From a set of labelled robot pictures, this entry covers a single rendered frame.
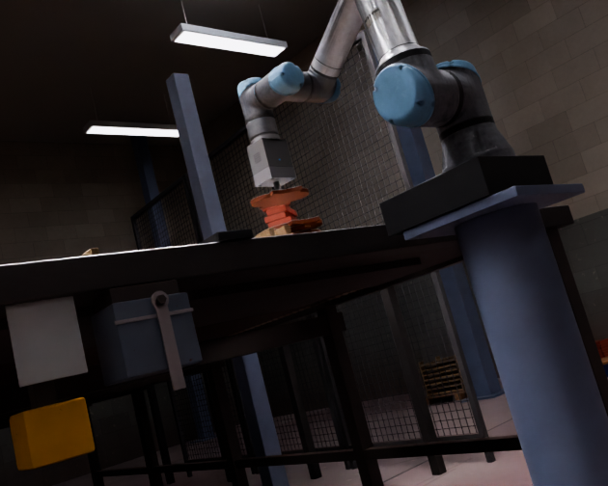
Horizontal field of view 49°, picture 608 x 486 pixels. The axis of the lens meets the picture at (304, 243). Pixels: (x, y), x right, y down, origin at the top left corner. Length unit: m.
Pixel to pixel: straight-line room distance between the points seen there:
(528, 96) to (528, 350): 5.43
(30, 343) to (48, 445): 0.15
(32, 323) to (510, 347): 0.84
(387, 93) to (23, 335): 0.77
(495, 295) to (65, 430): 0.80
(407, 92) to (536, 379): 0.59
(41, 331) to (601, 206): 5.63
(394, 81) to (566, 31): 5.32
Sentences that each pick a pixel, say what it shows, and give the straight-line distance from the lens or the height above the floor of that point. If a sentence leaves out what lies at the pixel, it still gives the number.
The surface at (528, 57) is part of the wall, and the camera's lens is 6.70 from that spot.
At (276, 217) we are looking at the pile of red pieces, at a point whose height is 1.22.
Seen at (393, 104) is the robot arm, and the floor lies 1.09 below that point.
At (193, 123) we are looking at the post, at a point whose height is 2.09.
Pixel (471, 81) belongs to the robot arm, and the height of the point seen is 1.12.
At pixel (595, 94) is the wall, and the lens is 6.37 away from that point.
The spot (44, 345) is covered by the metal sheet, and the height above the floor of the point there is 0.79.
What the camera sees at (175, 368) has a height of 0.71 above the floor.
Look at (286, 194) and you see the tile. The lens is 1.60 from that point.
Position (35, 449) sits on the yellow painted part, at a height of 0.65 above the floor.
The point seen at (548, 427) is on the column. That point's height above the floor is 0.44.
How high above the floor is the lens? 0.67
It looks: 10 degrees up
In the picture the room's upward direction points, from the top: 15 degrees counter-clockwise
